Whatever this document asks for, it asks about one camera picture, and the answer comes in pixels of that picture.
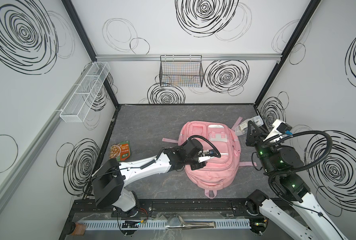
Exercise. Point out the black corner frame post right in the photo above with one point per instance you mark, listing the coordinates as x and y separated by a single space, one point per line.
299 29

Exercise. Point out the aluminium wall rail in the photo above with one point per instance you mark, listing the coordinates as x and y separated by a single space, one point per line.
189 57

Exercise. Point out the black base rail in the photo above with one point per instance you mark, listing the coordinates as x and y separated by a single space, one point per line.
150 208

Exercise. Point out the green snack packet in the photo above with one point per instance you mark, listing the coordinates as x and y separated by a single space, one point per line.
120 151

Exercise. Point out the clear plastic pencil case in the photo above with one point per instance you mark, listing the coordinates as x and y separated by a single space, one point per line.
240 128

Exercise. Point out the white wire shelf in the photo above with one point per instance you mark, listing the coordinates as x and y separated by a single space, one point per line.
86 92

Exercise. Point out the black corner frame post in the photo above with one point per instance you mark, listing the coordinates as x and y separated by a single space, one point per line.
299 29
72 13

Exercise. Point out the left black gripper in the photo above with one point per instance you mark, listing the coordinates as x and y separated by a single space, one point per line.
200 154

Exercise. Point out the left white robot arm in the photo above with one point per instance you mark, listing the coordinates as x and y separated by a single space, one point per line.
110 180

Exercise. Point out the pink student backpack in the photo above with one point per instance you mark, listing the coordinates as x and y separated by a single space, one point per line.
218 173

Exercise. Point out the black corner frame post left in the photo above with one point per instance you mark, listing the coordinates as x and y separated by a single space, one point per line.
72 13

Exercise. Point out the black wire basket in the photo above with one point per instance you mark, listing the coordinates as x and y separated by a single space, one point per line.
181 73

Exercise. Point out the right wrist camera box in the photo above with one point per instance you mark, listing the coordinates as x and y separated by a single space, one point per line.
280 128

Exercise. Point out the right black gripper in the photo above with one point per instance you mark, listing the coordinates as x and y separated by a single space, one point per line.
254 141

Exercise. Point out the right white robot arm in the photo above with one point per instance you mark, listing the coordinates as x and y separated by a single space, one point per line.
281 164

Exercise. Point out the white slotted cable duct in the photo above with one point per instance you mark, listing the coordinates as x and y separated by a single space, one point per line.
97 225

